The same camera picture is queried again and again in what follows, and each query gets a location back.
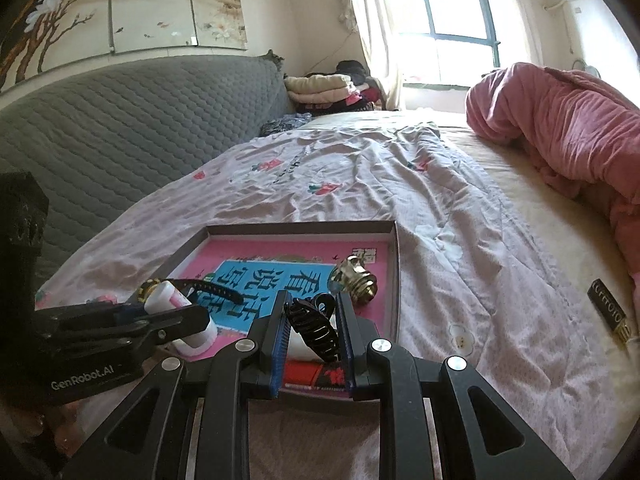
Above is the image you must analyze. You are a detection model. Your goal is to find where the white earbuds case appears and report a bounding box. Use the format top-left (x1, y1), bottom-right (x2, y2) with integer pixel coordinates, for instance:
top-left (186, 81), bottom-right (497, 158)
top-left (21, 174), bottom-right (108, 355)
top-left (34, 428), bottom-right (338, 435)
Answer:
top-left (290, 312), bottom-right (337, 362)

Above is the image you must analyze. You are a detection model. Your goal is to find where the black gold tube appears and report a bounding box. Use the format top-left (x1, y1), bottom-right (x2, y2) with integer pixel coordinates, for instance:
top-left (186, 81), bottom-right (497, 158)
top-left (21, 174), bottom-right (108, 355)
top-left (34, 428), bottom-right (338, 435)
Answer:
top-left (587, 277), bottom-right (635, 347)

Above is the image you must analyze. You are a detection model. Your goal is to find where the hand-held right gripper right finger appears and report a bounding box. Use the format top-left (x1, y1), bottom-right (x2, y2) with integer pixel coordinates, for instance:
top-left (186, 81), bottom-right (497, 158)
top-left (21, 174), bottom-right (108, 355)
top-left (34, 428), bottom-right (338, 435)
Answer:
top-left (335, 290), bottom-right (576, 480)

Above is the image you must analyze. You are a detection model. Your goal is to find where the cream curtain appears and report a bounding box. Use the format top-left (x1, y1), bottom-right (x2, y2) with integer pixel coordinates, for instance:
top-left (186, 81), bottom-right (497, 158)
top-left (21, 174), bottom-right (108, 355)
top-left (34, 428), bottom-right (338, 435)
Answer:
top-left (341, 0), bottom-right (407, 111)

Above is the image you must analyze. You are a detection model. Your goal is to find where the gold metal ornament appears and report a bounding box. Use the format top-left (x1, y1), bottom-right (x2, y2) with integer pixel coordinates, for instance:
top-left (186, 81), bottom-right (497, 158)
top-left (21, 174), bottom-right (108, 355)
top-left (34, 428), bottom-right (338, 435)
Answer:
top-left (330, 255), bottom-right (379, 304)

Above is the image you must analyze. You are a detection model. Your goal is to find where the strawberry printed bed sheet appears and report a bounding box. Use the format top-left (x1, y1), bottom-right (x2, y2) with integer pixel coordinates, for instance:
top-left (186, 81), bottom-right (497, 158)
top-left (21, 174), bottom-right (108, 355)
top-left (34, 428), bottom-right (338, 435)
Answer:
top-left (37, 122), bottom-right (628, 480)

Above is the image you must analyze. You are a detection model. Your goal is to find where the dark floral cloth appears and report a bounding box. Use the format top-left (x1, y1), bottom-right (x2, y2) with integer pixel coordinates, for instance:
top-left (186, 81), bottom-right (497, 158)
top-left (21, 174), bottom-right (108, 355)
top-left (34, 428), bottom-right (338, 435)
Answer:
top-left (260, 114), bottom-right (314, 137)

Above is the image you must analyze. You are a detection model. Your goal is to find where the stack of folded clothes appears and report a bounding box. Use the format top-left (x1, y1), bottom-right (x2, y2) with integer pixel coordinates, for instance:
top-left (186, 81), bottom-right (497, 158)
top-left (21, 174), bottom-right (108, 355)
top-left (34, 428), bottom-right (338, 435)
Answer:
top-left (282, 60), bottom-right (387, 114)

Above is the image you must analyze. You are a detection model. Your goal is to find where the yellow and black wristwatch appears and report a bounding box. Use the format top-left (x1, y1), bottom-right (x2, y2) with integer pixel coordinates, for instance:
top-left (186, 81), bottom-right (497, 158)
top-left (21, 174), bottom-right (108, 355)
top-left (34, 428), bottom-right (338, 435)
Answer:
top-left (137, 277), bottom-right (240, 312)

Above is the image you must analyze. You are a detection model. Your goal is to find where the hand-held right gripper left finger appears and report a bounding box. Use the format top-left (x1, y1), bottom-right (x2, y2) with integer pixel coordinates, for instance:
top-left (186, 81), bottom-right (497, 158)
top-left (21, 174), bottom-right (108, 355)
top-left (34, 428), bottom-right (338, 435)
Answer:
top-left (90, 290), bottom-right (293, 480)

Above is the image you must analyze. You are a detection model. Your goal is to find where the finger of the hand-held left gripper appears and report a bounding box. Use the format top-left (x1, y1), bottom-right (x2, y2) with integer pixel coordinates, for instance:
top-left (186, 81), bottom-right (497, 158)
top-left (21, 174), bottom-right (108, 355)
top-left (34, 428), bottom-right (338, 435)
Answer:
top-left (35, 301), bottom-right (150, 333)
top-left (37, 304), bottom-right (211, 357)

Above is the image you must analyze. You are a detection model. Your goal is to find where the floral wall painting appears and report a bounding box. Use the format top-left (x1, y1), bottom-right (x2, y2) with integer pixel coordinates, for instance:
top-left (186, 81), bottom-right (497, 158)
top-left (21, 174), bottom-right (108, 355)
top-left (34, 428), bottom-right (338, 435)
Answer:
top-left (0, 0), bottom-right (249, 94)

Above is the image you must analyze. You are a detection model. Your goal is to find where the white fan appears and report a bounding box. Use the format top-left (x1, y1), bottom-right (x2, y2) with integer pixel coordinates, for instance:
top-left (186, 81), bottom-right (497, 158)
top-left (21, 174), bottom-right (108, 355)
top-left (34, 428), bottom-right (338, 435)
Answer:
top-left (572, 59), bottom-right (602, 80)

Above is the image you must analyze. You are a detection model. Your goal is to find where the shallow brown cardboard box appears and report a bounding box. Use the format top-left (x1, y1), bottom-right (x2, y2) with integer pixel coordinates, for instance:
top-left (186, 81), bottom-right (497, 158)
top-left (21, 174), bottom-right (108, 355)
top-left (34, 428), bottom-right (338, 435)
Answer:
top-left (135, 221), bottom-right (402, 401)

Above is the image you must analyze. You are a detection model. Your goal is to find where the beige mattress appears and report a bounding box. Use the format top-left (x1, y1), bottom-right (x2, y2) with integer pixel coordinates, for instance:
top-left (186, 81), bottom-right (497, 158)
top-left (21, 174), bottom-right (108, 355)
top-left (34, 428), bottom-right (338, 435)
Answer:
top-left (435, 122), bottom-right (640, 361)

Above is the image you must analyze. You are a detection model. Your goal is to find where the grey quilted headboard cover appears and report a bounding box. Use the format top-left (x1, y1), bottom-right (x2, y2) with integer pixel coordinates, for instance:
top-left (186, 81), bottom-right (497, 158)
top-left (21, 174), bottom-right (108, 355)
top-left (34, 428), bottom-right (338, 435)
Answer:
top-left (0, 51), bottom-right (297, 276)

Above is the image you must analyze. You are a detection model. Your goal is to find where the window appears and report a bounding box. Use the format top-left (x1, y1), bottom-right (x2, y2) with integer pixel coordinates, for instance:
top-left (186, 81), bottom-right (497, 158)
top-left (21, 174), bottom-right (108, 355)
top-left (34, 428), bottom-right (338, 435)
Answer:
top-left (380, 0), bottom-right (502, 87)

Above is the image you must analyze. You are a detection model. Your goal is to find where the black hair claw clip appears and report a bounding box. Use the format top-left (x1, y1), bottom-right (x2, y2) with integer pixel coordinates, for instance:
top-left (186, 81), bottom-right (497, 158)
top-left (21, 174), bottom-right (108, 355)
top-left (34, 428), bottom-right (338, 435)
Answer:
top-left (282, 294), bottom-right (342, 364)

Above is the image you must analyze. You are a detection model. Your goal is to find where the person's left hand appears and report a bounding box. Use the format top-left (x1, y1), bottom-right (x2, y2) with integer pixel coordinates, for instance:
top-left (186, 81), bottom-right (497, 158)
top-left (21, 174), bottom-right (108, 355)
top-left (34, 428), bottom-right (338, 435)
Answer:
top-left (27, 402), bottom-right (83, 446)

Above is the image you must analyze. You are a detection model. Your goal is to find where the pink blanket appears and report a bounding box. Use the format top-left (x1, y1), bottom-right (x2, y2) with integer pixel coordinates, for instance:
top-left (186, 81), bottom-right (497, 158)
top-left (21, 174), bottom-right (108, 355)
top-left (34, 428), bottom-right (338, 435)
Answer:
top-left (465, 62), bottom-right (640, 306)

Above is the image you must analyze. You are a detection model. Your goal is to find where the small white bottle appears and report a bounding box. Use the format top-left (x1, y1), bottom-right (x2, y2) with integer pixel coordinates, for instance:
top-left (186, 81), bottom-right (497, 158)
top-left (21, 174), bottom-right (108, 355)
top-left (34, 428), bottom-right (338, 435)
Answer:
top-left (144, 282), bottom-right (219, 357)

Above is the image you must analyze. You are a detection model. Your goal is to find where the red and black lighter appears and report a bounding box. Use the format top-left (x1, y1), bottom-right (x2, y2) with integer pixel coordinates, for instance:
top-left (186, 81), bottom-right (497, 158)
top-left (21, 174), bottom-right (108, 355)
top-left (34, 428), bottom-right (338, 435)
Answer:
top-left (282, 362), bottom-right (351, 392)

